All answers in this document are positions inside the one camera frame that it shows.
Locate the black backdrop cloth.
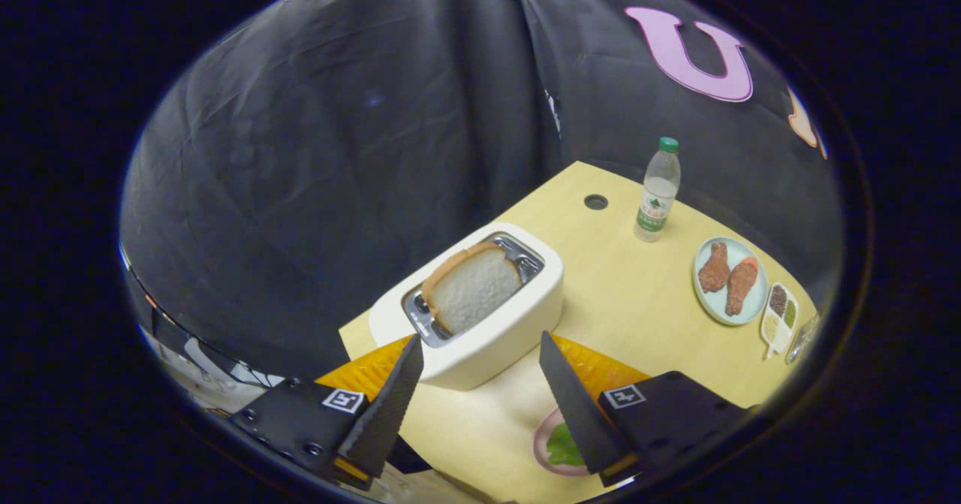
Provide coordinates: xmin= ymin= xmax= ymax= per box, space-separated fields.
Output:
xmin=120 ymin=0 xmax=845 ymax=385

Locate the clear plastic water bottle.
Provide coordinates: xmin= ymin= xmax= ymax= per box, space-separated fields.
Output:
xmin=634 ymin=137 xmax=682 ymax=243

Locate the pink round plate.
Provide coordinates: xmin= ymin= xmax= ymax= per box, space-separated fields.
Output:
xmin=533 ymin=407 xmax=594 ymax=478

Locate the cream toaster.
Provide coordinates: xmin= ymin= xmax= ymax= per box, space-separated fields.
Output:
xmin=368 ymin=222 xmax=565 ymax=391

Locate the white divided bean dish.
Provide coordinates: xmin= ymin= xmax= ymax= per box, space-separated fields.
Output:
xmin=760 ymin=283 xmax=800 ymax=360

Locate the brown meat piece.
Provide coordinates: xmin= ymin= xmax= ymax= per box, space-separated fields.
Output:
xmin=698 ymin=242 xmax=731 ymax=294
xmin=725 ymin=256 xmax=761 ymax=317

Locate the green lettuce leaf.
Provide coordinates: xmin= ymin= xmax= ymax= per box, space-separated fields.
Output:
xmin=546 ymin=422 xmax=586 ymax=467

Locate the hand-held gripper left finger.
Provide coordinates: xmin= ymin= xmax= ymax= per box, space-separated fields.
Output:
xmin=229 ymin=333 xmax=425 ymax=490

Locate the pale green round plate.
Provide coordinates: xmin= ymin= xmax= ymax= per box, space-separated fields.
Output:
xmin=692 ymin=236 xmax=769 ymax=327

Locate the white bread slice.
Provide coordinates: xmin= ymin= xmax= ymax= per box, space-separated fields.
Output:
xmin=421 ymin=242 xmax=524 ymax=335

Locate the clear glass cup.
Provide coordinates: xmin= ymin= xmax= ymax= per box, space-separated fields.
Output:
xmin=785 ymin=312 xmax=821 ymax=364

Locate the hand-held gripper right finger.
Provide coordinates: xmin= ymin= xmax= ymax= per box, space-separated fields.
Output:
xmin=539 ymin=330 xmax=752 ymax=487

